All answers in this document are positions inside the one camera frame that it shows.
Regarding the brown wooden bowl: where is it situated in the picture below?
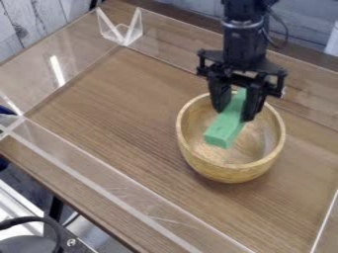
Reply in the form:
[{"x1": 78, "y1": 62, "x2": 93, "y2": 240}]
[{"x1": 175, "y1": 93, "x2": 285, "y2": 184}]

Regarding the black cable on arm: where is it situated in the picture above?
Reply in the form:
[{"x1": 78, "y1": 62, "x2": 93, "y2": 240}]
[{"x1": 263, "y1": 6, "x2": 290, "y2": 48}]

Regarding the clear acrylic corner bracket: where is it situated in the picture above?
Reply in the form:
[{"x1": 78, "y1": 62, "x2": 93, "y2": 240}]
[{"x1": 94, "y1": 8, "x2": 143, "y2": 46}]

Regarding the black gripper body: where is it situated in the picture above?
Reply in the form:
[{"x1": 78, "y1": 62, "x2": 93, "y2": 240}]
[{"x1": 196, "y1": 18, "x2": 285, "y2": 97}]

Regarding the clear acrylic tray wall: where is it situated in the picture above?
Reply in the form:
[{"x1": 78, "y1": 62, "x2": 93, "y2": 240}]
[{"x1": 0, "y1": 1, "x2": 338, "y2": 253}]

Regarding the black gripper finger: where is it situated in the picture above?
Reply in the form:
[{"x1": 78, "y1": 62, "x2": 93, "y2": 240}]
[
  {"x1": 241, "y1": 82, "x2": 268, "y2": 122},
  {"x1": 207, "y1": 73, "x2": 231, "y2": 113}
]

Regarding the black metal table leg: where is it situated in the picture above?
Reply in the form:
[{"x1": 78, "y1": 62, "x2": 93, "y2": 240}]
[{"x1": 49, "y1": 197, "x2": 64, "y2": 222}]

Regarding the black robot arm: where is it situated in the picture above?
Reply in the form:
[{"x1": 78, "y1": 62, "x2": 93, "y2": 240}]
[{"x1": 196, "y1": 0, "x2": 287, "y2": 122}]

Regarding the green rectangular block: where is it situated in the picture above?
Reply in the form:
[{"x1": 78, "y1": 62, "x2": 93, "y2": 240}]
[{"x1": 203, "y1": 89, "x2": 247, "y2": 148}]

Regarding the black cable loop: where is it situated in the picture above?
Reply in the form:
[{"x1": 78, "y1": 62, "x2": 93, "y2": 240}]
[{"x1": 0, "y1": 215, "x2": 62, "y2": 253}]

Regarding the blue object at edge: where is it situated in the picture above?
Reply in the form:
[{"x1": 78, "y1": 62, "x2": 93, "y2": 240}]
[{"x1": 0, "y1": 105, "x2": 17, "y2": 116}]

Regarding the metal bracket with screw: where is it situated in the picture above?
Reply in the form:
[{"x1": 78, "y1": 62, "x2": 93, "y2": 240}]
[{"x1": 57, "y1": 226, "x2": 97, "y2": 253}]

